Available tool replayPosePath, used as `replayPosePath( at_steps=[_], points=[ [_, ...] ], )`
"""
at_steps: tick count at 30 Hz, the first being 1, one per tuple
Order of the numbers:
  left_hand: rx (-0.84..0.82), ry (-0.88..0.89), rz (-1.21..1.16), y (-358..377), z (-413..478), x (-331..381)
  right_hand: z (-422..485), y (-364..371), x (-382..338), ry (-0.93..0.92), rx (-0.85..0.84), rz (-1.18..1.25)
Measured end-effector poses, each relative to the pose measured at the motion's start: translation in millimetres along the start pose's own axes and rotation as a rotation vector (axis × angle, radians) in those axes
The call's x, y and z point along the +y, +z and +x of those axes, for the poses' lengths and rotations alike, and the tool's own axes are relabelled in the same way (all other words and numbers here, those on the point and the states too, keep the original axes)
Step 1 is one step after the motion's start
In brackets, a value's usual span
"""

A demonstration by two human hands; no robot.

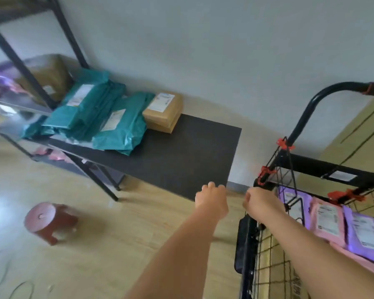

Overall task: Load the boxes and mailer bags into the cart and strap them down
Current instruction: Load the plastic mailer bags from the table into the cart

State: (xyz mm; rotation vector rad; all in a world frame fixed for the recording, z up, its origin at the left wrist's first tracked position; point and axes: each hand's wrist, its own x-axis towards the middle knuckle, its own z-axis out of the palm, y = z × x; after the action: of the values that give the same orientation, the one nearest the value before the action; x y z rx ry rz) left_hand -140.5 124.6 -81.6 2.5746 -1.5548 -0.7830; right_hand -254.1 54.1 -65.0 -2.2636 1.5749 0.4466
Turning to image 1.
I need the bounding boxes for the person's left forearm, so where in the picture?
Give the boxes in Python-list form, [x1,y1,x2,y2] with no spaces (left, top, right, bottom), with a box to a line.
[124,211,228,299]

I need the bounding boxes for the purple mailer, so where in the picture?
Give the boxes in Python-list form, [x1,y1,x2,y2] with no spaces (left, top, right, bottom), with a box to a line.
[278,186,312,230]
[342,205,374,267]

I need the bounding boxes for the person's right forearm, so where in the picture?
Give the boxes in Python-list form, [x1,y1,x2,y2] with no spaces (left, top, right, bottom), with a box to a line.
[255,208,374,299]

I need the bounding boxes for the thin grey floor cable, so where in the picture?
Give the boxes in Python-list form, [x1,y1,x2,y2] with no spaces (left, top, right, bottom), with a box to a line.
[0,250,35,299]

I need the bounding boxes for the bulky taped cardboard box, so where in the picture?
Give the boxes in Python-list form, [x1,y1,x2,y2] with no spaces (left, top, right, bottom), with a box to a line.
[17,54,73,107]

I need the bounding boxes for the red-brown plastic stool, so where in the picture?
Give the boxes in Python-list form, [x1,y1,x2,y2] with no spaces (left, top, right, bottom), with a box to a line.
[24,202,79,246]

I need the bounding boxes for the black metal shelf rack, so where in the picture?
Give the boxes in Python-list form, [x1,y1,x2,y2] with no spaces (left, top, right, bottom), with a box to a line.
[0,0,125,201]

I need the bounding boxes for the person's left hand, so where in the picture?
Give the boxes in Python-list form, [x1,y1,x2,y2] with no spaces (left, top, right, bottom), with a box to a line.
[194,181,229,220]

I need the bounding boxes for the plain teal package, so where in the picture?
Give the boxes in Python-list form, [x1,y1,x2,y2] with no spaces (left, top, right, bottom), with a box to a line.
[40,81,127,142]

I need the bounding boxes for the small brown cardboard box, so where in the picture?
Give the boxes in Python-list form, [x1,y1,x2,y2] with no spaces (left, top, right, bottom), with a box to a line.
[142,91,184,135]

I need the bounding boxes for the black wire mesh cart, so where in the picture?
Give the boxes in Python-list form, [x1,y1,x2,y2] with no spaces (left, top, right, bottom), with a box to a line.
[234,81,374,299]

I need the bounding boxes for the pink mailer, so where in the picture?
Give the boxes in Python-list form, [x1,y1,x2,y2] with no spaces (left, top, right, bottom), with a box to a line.
[330,243,374,279]
[308,197,347,248]

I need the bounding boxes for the black low metal table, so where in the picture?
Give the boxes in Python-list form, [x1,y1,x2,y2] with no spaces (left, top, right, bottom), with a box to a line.
[48,113,242,201]

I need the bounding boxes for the person's right hand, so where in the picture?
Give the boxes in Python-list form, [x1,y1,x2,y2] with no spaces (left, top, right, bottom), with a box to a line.
[242,186,284,223]

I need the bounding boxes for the beige cabinet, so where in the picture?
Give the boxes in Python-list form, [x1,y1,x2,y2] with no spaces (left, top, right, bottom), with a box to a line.
[299,98,374,200]

